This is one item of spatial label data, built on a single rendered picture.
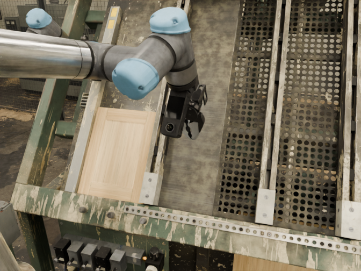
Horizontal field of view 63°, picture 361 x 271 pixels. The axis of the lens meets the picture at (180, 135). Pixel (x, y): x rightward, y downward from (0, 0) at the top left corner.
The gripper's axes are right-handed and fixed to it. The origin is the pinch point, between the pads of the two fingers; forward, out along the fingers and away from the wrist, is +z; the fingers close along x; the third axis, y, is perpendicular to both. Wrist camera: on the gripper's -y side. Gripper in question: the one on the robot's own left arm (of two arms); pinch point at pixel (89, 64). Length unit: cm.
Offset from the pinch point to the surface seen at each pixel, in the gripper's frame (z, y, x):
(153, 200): 6, -18, 65
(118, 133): 11.4, -5.3, 31.5
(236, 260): 46, -43, 96
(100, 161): 11.4, 4.8, 42.2
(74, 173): 9.0, 16.4, 45.8
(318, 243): 7, -74, 91
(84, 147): 9.0, 10.8, 35.0
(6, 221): -4, 40, 62
